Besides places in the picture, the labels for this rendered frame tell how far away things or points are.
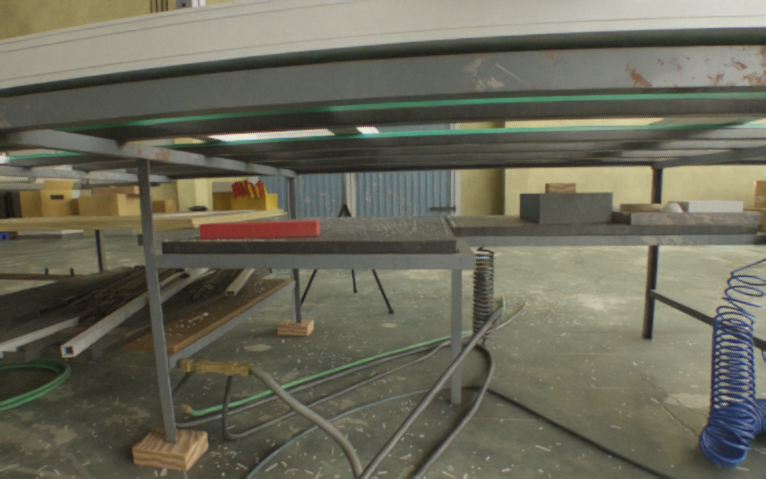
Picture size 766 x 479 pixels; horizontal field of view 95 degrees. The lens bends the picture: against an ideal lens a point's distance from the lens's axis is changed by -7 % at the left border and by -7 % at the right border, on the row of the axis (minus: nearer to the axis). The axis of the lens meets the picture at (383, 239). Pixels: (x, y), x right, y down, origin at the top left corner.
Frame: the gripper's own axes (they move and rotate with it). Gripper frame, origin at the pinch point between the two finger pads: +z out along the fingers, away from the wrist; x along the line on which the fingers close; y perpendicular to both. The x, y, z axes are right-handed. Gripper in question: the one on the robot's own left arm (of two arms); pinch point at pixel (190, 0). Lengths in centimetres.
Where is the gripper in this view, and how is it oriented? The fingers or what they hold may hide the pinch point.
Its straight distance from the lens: 62.9
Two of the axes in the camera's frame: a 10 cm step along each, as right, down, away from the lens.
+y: -9.9, 0.0, 1.5
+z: 0.2, 9.9, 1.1
